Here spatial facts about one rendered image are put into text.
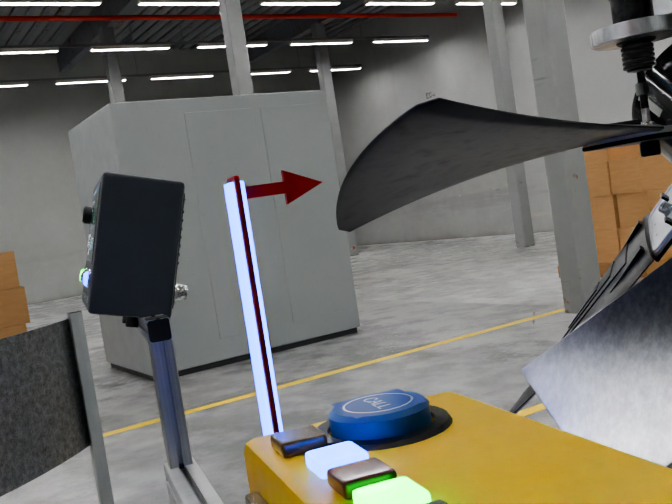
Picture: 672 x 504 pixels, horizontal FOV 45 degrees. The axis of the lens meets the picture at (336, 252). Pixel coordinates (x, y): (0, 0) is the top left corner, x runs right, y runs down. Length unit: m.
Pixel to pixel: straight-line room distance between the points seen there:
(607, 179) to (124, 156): 5.03
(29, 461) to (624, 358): 1.99
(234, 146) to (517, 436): 6.78
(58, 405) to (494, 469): 2.33
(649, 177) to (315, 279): 3.69
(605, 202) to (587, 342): 8.51
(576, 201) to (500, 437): 6.67
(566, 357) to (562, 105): 6.32
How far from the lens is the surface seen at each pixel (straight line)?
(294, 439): 0.31
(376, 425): 0.31
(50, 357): 2.54
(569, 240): 6.97
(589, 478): 0.25
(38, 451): 2.48
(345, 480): 0.26
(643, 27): 0.69
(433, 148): 0.59
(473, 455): 0.28
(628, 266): 0.79
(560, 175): 6.95
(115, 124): 6.72
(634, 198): 8.97
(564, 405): 0.66
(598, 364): 0.67
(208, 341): 6.88
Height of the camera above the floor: 1.16
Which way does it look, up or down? 3 degrees down
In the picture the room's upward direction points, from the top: 9 degrees counter-clockwise
